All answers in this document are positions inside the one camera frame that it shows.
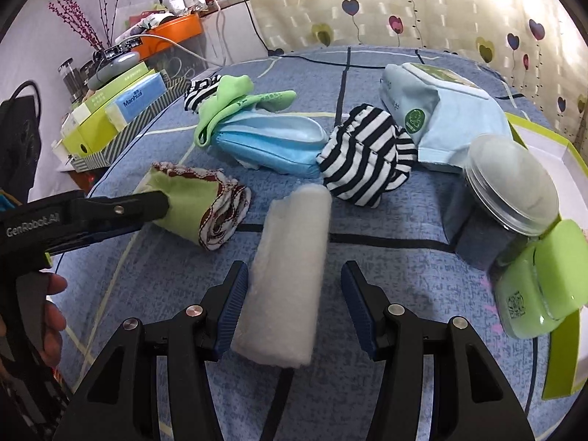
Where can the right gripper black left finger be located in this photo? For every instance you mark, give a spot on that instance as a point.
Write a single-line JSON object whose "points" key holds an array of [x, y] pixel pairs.
{"points": [[117, 399]]}

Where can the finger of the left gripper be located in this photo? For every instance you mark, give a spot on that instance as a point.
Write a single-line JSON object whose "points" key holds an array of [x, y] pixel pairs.
{"points": [[108, 218]]}

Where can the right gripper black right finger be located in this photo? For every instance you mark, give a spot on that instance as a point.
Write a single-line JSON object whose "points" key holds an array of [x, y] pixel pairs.
{"points": [[472, 399]]}

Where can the green cloth with striped edge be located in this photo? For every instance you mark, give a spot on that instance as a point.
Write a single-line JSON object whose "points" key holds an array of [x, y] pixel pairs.
{"points": [[205, 206]]}

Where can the black white striped sock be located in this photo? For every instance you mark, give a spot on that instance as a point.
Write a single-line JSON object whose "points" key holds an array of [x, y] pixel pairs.
{"points": [[199, 91], [367, 156]]}

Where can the white towel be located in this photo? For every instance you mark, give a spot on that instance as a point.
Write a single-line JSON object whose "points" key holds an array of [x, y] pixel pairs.
{"points": [[278, 322]]}

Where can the blue face masks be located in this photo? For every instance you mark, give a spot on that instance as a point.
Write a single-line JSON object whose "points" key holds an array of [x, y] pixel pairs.
{"points": [[286, 144]]}

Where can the person's left hand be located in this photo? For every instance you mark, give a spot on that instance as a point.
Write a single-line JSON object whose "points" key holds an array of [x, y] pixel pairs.
{"points": [[53, 322]]}

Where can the green cardboard box tray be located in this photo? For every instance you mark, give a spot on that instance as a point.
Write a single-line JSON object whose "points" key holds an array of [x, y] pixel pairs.
{"points": [[567, 359]]}

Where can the green plastic jar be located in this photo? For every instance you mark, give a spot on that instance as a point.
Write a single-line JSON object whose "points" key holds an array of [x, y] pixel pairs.
{"points": [[545, 283]]}

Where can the orange plastic bin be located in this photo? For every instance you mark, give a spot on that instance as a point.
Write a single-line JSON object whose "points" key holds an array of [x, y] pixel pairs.
{"points": [[159, 39]]}

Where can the clear jar with grey lid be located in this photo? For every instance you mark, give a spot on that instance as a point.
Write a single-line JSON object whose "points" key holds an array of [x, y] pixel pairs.
{"points": [[504, 200]]}

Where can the purple decorative branches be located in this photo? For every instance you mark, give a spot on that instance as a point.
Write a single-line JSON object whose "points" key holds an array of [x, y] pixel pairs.
{"points": [[93, 21]]}

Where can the light blue wet wipes pack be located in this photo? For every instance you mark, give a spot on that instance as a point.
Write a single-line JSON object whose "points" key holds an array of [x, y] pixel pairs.
{"points": [[441, 111]]}

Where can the heart patterned curtain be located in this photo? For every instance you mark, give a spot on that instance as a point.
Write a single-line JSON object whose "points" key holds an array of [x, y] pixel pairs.
{"points": [[534, 44]]}

